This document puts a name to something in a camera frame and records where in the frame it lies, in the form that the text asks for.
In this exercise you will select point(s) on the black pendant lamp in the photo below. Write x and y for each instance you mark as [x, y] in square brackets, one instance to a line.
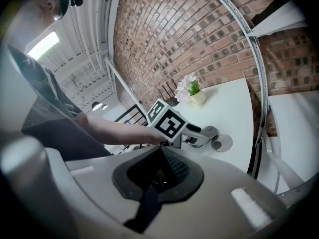
[105, 106]
[96, 105]

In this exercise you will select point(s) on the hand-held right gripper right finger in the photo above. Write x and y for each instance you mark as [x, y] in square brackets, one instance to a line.
[211, 208]

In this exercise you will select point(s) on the pale pink flowers in pot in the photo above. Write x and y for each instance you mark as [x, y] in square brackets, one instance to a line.
[197, 98]

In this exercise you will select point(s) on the black metal railing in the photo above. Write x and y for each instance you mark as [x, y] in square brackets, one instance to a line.
[128, 110]

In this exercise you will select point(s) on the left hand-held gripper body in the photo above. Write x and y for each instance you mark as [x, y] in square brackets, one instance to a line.
[169, 126]

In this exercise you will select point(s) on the person's left forearm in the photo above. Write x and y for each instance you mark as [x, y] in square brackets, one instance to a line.
[119, 133]

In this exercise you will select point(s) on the person's head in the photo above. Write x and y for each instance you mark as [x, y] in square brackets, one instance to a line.
[37, 9]

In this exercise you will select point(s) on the black router with antennas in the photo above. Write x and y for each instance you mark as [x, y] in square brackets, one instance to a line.
[172, 101]

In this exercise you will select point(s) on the person's torso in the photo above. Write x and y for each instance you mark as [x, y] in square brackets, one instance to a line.
[54, 123]

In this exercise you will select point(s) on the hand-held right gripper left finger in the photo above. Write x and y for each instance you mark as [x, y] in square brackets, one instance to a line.
[94, 195]

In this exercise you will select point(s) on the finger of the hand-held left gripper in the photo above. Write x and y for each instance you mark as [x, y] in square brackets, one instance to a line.
[193, 129]
[199, 141]

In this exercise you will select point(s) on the grey computer mouse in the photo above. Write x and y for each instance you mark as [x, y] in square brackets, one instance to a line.
[211, 131]

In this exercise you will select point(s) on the long ceiling light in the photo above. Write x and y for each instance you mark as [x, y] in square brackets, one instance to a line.
[43, 45]

